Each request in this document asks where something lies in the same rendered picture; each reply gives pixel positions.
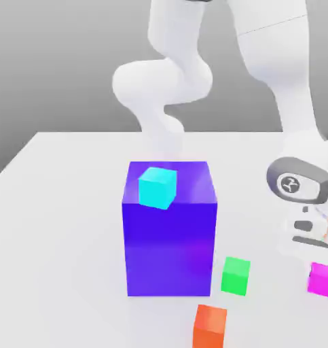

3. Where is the large blue box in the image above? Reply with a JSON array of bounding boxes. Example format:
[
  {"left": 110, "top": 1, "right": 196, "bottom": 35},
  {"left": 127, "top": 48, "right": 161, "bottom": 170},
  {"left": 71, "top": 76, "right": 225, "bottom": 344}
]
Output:
[{"left": 121, "top": 160, "right": 218, "bottom": 298}]

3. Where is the small magenta cube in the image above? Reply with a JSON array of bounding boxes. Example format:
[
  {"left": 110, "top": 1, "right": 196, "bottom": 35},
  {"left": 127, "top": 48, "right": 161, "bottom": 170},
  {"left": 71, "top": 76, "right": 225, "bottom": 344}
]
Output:
[{"left": 306, "top": 262, "right": 328, "bottom": 299}]

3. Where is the small cyan cube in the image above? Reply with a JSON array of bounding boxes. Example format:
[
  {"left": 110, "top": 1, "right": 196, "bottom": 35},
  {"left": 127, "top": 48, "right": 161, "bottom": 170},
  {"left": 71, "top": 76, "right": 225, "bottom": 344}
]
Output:
[{"left": 138, "top": 166, "right": 178, "bottom": 211}]

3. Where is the small orange cube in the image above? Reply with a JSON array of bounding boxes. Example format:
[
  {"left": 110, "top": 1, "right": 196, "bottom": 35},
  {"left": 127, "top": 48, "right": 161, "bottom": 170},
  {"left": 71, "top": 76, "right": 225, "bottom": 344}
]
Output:
[{"left": 192, "top": 304, "right": 227, "bottom": 348}]

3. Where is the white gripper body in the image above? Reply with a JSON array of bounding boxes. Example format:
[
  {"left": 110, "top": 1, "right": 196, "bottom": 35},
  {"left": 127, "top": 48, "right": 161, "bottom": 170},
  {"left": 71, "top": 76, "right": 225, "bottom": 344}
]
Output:
[{"left": 278, "top": 232, "right": 328, "bottom": 264}]

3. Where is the small green cube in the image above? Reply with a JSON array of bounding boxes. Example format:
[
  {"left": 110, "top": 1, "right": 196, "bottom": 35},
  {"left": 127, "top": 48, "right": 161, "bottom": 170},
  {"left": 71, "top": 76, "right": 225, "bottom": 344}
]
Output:
[{"left": 221, "top": 256, "right": 251, "bottom": 296}]

